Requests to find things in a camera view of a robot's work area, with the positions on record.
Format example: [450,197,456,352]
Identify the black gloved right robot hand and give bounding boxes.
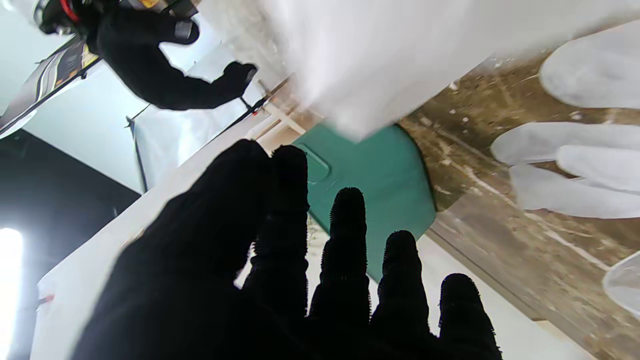
[87,5,258,111]

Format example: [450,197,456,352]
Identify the green plastic basket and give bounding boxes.
[292,122,438,283]

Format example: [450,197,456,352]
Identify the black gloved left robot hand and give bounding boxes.
[72,139,503,360]

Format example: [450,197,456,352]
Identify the right arm red black cables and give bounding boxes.
[60,0,81,23]

